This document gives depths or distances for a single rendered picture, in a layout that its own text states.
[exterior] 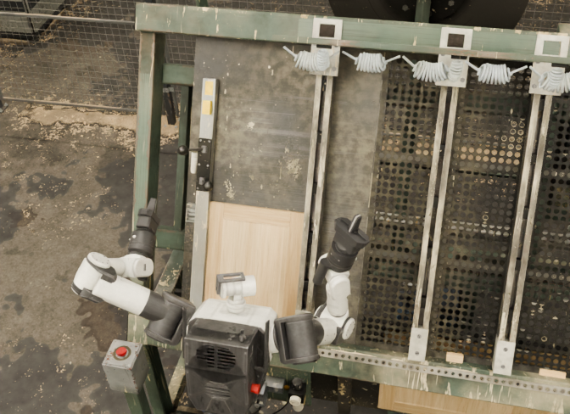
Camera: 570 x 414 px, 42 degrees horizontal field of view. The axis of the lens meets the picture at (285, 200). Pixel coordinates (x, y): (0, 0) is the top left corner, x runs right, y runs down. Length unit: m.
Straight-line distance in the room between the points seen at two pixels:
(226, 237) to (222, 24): 0.80
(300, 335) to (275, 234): 0.59
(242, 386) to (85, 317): 2.11
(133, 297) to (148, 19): 1.01
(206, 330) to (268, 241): 0.62
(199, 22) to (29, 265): 2.39
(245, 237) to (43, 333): 1.78
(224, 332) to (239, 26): 1.07
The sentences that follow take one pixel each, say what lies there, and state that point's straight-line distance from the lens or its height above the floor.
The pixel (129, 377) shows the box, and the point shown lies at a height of 0.87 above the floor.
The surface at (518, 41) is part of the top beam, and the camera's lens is 2.57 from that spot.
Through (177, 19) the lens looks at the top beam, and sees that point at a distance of 2.73.
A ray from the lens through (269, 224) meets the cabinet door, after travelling 2.78.
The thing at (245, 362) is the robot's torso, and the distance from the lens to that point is 2.23.
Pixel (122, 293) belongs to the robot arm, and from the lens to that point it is 2.38.
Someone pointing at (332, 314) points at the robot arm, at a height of 1.20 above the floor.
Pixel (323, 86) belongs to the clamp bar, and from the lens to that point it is 2.63.
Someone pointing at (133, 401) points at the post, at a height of 0.65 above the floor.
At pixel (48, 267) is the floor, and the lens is 4.61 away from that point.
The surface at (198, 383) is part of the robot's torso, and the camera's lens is 2.34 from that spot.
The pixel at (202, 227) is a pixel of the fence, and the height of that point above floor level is 1.23.
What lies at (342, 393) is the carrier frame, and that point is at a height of 0.38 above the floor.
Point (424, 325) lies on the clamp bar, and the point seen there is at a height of 1.04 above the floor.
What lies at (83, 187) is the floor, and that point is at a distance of 5.08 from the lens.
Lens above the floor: 3.19
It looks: 43 degrees down
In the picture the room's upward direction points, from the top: 3 degrees counter-clockwise
